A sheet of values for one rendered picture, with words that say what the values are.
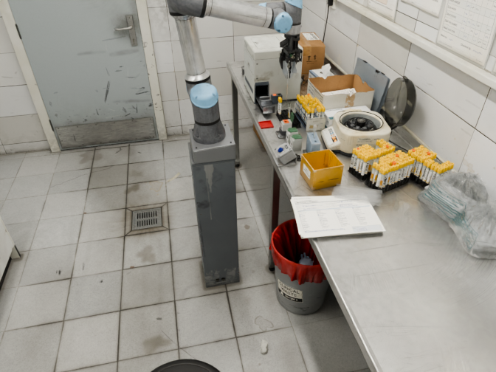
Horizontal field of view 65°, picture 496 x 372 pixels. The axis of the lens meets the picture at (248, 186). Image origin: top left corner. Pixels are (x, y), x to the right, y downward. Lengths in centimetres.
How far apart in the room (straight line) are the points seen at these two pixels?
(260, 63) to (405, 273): 135
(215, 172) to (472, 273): 109
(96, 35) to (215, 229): 197
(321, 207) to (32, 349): 165
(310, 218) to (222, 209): 63
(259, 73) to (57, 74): 188
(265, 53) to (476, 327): 158
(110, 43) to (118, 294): 195
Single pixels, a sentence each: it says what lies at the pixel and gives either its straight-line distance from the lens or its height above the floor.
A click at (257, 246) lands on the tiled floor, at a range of 259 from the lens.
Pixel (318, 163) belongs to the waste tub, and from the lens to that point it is 173.
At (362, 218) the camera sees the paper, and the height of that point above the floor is 89.
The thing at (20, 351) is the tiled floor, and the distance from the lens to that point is 245.
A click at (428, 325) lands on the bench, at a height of 87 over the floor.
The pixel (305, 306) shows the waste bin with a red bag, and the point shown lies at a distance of 220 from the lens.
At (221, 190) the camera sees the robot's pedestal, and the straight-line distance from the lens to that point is 190.
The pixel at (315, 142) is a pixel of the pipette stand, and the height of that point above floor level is 98.
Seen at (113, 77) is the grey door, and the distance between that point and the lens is 354.
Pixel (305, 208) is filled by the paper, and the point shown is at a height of 89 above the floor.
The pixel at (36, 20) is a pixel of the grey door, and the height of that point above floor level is 111.
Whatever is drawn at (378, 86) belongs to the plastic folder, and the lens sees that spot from 225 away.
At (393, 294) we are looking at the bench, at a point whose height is 88.
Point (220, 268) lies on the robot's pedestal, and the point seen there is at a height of 15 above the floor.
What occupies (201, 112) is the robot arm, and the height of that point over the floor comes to 110.
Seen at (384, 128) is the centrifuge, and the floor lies 99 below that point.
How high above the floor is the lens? 186
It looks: 37 degrees down
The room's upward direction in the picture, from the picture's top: 1 degrees counter-clockwise
